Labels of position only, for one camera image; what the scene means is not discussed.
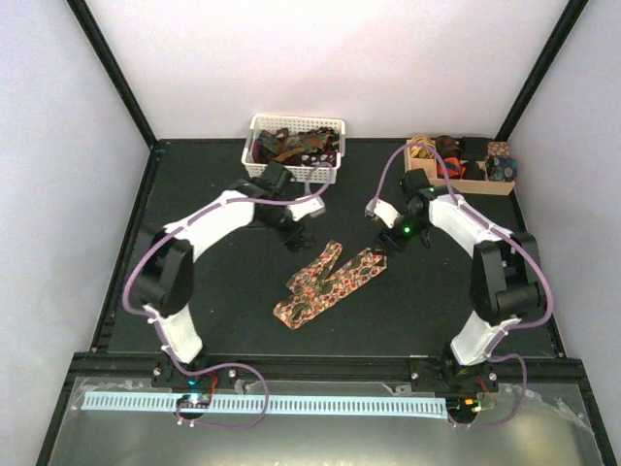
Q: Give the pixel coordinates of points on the dark red rolled tie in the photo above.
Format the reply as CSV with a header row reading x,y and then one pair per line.
x,y
447,147

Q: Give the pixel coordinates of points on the pile of ties in basket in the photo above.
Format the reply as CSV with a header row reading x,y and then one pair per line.
x,y
303,148

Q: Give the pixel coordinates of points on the brown patterned rolled tie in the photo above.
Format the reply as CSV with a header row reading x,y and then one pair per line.
x,y
498,149

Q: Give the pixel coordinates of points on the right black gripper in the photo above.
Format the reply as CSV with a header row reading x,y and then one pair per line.
x,y
388,237

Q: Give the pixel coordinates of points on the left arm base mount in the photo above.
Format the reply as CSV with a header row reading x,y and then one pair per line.
x,y
166,375

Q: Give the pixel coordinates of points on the wooden compartment tray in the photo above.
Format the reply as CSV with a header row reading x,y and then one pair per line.
x,y
473,187

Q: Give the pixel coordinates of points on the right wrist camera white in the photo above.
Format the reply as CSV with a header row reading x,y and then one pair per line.
x,y
384,211

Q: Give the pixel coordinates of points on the blue patterned rolled tie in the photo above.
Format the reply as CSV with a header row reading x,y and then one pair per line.
x,y
501,169

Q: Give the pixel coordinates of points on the white plastic basket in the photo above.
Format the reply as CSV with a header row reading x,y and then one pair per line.
x,y
322,173

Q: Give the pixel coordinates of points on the white slotted cable duct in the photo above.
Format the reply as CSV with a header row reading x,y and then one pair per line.
x,y
234,404

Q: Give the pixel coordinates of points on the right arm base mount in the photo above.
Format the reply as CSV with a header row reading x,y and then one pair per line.
x,y
440,376

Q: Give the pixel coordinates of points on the black rolled tie front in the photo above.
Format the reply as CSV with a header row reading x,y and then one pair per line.
x,y
471,171

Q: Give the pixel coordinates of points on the right black frame post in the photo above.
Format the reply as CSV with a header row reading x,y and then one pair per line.
x,y
549,52

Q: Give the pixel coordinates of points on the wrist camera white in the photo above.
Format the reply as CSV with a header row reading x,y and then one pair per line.
x,y
311,206
384,211

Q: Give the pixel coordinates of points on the black rolled tie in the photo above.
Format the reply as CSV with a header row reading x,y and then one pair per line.
x,y
474,148
471,171

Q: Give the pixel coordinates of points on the black frame post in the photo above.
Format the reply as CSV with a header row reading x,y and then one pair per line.
x,y
100,46
549,52

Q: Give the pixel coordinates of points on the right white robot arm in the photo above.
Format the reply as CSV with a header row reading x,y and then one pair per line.
x,y
508,289

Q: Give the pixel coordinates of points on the orange blue rolled tie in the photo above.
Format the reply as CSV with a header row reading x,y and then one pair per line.
x,y
450,166

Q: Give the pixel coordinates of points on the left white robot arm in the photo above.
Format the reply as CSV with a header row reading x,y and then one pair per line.
x,y
162,283

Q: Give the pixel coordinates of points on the paisley patterned necktie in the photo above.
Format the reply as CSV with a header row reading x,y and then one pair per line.
x,y
317,287

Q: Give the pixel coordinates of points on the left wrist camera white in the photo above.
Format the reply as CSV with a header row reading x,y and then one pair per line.
x,y
311,206

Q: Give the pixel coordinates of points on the left black frame post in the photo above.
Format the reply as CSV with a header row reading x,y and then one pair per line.
x,y
100,46

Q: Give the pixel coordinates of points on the clear acrylic sheet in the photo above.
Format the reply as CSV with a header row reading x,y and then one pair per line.
x,y
545,424

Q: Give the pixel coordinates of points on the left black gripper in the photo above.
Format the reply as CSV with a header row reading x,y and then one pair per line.
x,y
288,238

